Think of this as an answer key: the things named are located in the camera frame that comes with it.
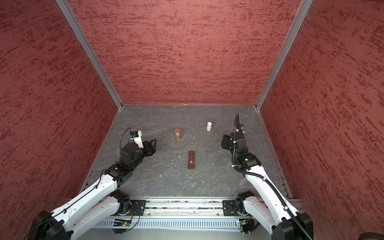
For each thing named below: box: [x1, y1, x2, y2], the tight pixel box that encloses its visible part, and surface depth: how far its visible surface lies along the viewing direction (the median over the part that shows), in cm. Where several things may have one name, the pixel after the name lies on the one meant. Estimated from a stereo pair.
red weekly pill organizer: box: [188, 151, 195, 170], surface depth 91 cm
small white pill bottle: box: [206, 121, 213, 132], surface depth 105 cm
